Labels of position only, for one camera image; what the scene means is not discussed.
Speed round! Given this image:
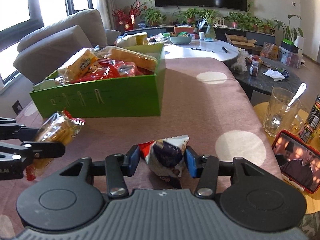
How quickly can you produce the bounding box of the wall power socket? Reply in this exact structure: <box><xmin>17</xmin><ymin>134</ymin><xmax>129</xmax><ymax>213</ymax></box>
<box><xmin>12</xmin><ymin>100</ymin><xmax>23</xmax><ymax>115</ymax></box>

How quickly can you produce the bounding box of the beige sofa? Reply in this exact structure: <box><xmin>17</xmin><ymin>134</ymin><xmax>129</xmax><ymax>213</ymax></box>
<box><xmin>13</xmin><ymin>9</ymin><xmax>121</xmax><ymax>84</ymax></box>

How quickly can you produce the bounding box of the light blue snack bowl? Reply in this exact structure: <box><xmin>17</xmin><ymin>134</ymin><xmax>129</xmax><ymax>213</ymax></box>
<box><xmin>170</xmin><ymin>34</ymin><xmax>192</xmax><ymax>45</ymax></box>

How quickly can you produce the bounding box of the clear bag of bread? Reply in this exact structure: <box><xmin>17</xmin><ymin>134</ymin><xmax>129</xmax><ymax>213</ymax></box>
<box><xmin>98</xmin><ymin>46</ymin><xmax>158</xmax><ymax>72</ymax></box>

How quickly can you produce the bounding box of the yellow canister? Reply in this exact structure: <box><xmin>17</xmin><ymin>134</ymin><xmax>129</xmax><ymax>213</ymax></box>
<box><xmin>134</xmin><ymin>32</ymin><xmax>148</xmax><ymax>46</ymax></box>

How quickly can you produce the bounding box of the orange bread packet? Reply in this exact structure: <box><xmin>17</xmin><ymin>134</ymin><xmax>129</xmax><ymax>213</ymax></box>
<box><xmin>57</xmin><ymin>48</ymin><xmax>98</xmax><ymax>82</ymax></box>

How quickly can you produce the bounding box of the white round coffee table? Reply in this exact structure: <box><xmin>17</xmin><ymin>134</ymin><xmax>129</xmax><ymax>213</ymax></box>
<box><xmin>164</xmin><ymin>40</ymin><xmax>239</xmax><ymax>62</ymax></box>

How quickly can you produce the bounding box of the drinking glass with spoon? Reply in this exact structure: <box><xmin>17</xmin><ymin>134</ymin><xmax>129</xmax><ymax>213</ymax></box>
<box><xmin>263</xmin><ymin>82</ymin><xmax>307</xmax><ymax>137</ymax></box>

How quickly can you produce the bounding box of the glass vase with plant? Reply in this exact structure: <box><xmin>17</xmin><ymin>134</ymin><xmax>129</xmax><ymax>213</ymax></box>
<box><xmin>203</xmin><ymin>9</ymin><xmax>218</xmax><ymax>40</ymax></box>

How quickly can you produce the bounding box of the red cased smartphone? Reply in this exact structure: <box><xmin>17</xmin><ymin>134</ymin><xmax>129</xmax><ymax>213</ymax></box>
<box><xmin>272</xmin><ymin>130</ymin><xmax>319</xmax><ymax>194</ymax></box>

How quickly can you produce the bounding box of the shiny red snack bag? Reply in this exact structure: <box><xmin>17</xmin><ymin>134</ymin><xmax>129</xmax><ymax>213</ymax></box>
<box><xmin>70</xmin><ymin>60</ymin><xmax>143</xmax><ymax>83</ymax></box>

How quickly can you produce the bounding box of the black yellow drink can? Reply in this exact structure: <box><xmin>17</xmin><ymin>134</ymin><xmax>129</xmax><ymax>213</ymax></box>
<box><xmin>299</xmin><ymin>95</ymin><xmax>320</xmax><ymax>144</ymax></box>

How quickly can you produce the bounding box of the green cardboard box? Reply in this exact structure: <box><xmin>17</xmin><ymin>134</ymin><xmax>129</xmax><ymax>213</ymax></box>
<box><xmin>30</xmin><ymin>44</ymin><xmax>165</xmax><ymax>118</ymax></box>

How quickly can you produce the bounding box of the dark round marble table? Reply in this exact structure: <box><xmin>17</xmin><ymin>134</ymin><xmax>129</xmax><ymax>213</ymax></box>
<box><xmin>233</xmin><ymin>57</ymin><xmax>302</xmax><ymax>99</ymax></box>

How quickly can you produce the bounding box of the cardboard box on console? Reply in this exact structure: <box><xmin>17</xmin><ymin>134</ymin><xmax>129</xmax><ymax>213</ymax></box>
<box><xmin>225</xmin><ymin>34</ymin><xmax>257</xmax><ymax>49</ymax></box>

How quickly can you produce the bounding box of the yellow bread packet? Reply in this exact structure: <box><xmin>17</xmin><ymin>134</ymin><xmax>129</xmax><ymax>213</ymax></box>
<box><xmin>25</xmin><ymin>110</ymin><xmax>86</xmax><ymax>181</ymax></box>

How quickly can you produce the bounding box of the small red white snack packet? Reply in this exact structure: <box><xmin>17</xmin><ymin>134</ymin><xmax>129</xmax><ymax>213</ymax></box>
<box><xmin>138</xmin><ymin>135</ymin><xmax>189</xmax><ymax>181</ymax></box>

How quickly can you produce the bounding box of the dark tv console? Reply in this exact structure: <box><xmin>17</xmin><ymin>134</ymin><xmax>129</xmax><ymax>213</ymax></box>
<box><xmin>120</xmin><ymin>24</ymin><xmax>276</xmax><ymax>46</ymax></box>

